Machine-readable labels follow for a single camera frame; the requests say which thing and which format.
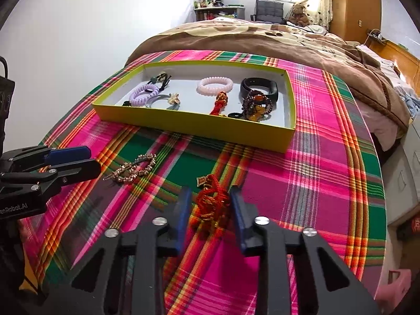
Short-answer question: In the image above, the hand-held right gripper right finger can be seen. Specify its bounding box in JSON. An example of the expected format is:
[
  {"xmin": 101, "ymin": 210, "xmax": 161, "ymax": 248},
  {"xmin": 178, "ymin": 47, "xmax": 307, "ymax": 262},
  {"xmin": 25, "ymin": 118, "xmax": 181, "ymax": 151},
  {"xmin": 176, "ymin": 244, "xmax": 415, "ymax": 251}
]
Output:
[{"xmin": 229, "ymin": 185, "xmax": 381, "ymax": 315}]

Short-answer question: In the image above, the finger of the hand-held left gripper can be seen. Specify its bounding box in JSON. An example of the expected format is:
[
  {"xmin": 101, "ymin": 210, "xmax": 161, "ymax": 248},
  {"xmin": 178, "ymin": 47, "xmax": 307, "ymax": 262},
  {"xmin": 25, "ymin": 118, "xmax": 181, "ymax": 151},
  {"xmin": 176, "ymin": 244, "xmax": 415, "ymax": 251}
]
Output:
[
  {"xmin": 2, "ymin": 146, "xmax": 92, "ymax": 168},
  {"xmin": 33, "ymin": 158, "xmax": 102, "ymax": 186}
]

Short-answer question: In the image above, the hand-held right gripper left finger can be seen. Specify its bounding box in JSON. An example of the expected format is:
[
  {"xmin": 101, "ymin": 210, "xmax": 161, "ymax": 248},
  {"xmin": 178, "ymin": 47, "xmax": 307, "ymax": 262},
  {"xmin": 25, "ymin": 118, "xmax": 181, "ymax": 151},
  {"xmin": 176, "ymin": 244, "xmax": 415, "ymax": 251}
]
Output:
[{"xmin": 49, "ymin": 186, "xmax": 193, "ymax": 315}]

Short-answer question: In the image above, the red gold knot ornament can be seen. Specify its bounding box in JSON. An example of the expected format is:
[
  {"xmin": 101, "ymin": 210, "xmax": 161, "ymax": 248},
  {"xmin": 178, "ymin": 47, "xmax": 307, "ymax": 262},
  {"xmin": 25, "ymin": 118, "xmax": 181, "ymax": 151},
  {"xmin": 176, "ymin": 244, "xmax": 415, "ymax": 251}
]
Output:
[{"xmin": 196, "ymin": 175, "xmax": 232, "ymax": 228}]

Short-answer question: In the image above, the gold rhinestone hair clip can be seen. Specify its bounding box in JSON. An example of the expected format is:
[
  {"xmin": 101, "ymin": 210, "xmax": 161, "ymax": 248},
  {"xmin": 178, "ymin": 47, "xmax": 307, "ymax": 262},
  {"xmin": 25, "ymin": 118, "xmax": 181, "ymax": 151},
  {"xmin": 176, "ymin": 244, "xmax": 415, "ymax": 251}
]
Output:
[{"xmin": 103, "ymin": 153, "xmax": 157, "ymax": 184}]

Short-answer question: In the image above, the yellow shallow cardboard box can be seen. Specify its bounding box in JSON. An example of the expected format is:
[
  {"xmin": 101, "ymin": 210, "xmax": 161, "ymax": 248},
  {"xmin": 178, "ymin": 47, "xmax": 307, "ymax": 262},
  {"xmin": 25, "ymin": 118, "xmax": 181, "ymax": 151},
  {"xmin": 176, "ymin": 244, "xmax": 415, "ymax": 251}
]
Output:
[{"xmin": 91, "ymin": 61, "xmax": 297, "ymax": 154}]

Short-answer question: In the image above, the purple spiral hair tie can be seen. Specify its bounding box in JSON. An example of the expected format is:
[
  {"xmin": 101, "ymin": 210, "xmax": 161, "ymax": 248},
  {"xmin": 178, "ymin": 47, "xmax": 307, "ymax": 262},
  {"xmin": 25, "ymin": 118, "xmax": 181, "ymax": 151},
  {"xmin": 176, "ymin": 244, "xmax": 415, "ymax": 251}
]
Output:
[{"xmin": 129, "ymin": 85, "xmax": 159, "ymax": 108}]

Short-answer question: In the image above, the grey cord bracelet with beads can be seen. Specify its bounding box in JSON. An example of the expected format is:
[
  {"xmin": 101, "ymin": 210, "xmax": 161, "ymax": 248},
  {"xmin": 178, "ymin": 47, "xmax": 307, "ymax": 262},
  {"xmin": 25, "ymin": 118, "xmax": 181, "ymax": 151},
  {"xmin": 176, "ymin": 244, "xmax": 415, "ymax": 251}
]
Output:
[{"xmin": 146, "ymin": 91, "xmax": 182, "ymax": 110}]

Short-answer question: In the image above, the brown amber bead bracelet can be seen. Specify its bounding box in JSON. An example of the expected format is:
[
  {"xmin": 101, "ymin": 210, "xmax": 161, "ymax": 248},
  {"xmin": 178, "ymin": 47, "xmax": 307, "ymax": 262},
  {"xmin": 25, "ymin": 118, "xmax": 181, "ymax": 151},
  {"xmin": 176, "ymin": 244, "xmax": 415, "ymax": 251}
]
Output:
[{"xmin": 241, "ymin": 90, "xmax": 274, "ymax": 123}]

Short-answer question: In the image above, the red knot tassel ornament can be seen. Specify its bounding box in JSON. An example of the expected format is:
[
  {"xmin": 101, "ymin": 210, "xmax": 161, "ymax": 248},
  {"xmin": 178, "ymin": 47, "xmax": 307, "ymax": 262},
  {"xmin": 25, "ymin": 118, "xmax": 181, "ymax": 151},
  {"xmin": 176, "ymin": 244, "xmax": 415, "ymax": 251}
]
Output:
[{"xmin": 210, "ymin": 92, "xmax": 229, "ymax": 117}]

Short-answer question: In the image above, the pale pink spiral hair tie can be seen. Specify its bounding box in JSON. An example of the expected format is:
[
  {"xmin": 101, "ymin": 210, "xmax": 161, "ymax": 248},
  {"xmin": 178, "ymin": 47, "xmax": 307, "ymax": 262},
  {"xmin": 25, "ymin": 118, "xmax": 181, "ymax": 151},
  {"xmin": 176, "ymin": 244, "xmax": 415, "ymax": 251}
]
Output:
[{"xmin": 197, "ymin": 76, "xmax": 234, "ymax": 96}]

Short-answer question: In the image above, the pink green plaid cloth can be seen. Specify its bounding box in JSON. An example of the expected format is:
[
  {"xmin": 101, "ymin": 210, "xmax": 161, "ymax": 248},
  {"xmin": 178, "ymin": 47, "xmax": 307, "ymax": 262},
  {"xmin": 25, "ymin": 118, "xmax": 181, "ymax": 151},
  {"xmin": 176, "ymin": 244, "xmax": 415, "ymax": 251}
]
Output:
[{"xmin": 16, "ymin": 50, "xmax": 387, "ymax": 315}]

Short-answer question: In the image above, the black watch band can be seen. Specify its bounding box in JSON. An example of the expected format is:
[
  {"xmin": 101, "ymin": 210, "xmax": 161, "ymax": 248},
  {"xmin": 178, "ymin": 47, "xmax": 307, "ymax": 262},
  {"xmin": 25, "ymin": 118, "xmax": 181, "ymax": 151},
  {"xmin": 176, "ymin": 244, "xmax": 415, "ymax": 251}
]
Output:
[{"xmin": 240, "ymin": 77, "xmax": 280, "ymax": 106}]

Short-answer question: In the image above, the grey drawer cabinet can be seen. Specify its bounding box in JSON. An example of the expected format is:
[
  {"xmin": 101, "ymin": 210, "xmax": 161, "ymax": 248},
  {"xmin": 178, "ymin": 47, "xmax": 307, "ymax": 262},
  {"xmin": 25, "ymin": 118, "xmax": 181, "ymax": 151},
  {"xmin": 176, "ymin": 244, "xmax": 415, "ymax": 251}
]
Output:
[{"xmin": 382, "ymin": 128, "xmax": 420, "ymax": 227}]

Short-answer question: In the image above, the pink plastic stool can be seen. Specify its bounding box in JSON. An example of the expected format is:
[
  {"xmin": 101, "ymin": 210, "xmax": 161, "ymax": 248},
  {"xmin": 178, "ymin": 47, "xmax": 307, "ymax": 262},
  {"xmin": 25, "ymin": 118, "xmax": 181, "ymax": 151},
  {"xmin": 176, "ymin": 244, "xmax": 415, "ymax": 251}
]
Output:
[{"xmin": 374, "ymin": 268, "xmax": 413, "ymax": 315}]

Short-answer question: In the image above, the brown patterned blanket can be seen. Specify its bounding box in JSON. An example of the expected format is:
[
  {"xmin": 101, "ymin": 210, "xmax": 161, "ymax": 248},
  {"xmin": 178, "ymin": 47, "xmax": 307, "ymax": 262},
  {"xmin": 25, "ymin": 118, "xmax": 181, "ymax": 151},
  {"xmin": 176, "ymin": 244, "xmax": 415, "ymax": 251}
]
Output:
[{"xmin": 125, "ymin": 18, "xmax": 411, "ymax": 135}]

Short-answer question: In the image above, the pale bed sheet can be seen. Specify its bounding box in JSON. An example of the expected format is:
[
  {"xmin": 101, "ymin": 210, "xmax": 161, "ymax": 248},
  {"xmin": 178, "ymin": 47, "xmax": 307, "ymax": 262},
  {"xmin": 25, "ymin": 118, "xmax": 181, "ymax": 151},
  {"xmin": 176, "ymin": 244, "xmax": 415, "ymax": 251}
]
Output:
[{"xmin": 356, "ymin": 44, "xmax": 420, "ymax": 151}]

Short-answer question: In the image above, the shelf desk with bottles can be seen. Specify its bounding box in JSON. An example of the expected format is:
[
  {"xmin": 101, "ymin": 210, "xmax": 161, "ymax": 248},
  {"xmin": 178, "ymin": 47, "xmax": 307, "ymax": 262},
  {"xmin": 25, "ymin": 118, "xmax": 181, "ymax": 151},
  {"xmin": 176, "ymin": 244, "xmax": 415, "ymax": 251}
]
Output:
[{"xmin": 193, "ymin": 0, "xmax": 246, "ymax": 22}]

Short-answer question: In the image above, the grey chair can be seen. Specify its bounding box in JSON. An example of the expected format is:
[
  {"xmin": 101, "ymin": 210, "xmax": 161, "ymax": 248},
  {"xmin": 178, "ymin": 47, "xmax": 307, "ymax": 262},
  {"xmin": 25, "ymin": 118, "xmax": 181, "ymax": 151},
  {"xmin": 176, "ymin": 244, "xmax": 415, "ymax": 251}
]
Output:
[{"xmin": 250, "ymin": 0, "xmax": 285, "ymax": 24}]

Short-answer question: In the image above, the brown teddy bear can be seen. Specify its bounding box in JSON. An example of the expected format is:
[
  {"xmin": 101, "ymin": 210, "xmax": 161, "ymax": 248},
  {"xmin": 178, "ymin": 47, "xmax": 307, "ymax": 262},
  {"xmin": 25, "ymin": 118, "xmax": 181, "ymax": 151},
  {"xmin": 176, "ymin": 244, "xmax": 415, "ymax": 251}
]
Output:
[{"xmin": 287, "ymin": 3, "xmax": 311, "ymax": 27}]

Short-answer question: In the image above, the wooden headboard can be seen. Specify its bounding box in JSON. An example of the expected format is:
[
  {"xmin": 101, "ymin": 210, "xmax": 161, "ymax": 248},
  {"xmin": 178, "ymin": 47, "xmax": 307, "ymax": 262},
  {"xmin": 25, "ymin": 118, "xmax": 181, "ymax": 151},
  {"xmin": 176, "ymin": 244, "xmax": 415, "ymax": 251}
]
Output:
[{"xmin": 371, "ymin": 39, "xmax": 420, "ymax": 69}]

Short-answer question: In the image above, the wooden wardrobe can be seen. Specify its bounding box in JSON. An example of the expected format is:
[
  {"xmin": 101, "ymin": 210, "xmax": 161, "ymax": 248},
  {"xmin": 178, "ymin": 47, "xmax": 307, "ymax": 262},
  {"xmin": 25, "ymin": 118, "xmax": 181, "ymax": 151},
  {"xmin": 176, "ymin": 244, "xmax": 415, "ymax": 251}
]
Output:
[{"xmin": 330, "ymin": 0, "xmax": 382, "ymax": 44}]

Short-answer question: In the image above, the black hair tie green bead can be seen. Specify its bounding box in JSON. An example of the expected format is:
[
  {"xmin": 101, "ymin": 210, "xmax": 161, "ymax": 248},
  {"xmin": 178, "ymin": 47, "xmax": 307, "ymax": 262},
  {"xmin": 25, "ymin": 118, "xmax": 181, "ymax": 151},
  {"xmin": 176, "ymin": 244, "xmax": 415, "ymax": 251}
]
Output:
[{"xmin": 146, "ymin": 71, "xmax": 173, "ymax": 90}]

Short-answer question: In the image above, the power strip with cables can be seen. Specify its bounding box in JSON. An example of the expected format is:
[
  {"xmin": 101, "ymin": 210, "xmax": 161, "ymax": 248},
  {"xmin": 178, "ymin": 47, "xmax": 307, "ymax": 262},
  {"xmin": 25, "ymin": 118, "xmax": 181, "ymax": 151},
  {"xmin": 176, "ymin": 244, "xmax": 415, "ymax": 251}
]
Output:
[{"xmin": 365, "ymin": 29, "xmax": 386, "ymax": 45}]

